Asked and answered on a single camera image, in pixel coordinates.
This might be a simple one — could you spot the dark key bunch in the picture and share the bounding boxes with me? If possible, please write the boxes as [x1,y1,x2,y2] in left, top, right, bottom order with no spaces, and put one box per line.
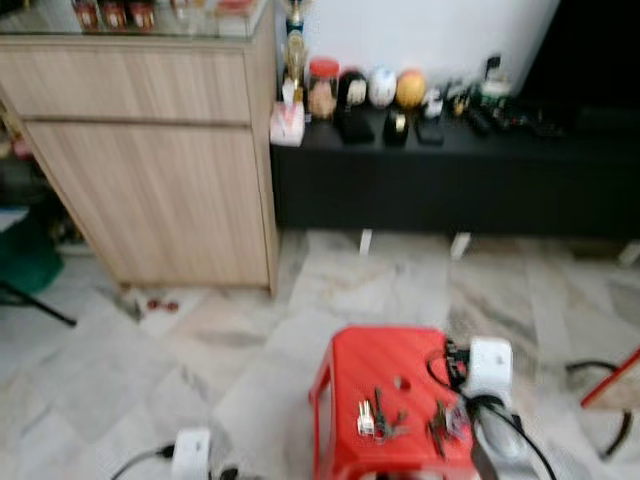
[428,400,471,459]

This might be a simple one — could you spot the silver key bunch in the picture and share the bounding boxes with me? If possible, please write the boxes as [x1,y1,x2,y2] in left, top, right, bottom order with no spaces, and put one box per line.
[356,388,409,443]

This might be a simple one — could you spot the red plastic stool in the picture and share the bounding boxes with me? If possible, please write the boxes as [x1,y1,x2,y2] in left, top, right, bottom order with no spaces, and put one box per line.
[308,325,501,480]

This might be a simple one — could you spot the wooden chair with black legs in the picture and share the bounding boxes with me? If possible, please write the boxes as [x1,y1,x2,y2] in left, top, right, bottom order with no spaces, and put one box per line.
[565,348,640,461]

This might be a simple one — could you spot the light wood cabinet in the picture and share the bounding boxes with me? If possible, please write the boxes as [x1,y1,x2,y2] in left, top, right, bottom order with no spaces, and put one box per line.
[0,0,281,296]

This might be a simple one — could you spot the pink tissue pack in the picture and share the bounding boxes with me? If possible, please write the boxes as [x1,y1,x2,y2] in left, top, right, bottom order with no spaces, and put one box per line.
[270,100,306,148]

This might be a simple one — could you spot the black low bench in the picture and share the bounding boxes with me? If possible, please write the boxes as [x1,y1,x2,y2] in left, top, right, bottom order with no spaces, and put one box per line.
[270,105,640,241]

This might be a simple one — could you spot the black wallet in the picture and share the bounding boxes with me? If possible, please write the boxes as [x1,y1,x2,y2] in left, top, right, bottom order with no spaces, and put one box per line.
[335,105,376,144]

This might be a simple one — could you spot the red-lid plastic jar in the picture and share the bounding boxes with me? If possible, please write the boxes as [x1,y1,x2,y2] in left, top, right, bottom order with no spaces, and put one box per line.
[306,58,341,121]

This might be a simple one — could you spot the white round figure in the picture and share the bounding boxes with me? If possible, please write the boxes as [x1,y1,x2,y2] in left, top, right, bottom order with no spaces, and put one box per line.
[367,66,398,108]

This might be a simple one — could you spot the orange round figure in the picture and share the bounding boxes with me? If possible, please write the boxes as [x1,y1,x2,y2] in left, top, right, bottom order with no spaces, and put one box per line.
[395,69,428,110]

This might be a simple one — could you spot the green white figure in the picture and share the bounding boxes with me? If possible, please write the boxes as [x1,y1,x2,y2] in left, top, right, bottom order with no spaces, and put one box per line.
[480,55,511,101]

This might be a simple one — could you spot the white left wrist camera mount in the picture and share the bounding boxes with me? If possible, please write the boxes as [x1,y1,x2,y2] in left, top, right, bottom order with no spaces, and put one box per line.
[172,428,213,480]

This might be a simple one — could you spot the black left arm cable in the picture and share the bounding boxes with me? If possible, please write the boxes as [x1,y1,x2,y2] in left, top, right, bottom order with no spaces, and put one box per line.
[110,445,179,480]

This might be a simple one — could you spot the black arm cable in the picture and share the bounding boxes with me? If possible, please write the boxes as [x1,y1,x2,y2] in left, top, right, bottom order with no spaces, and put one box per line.
[110,445,179,480]
[425,340,559,480]

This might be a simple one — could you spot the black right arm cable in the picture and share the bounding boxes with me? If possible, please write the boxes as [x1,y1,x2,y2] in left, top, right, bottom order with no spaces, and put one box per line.
[425,340,559,480]

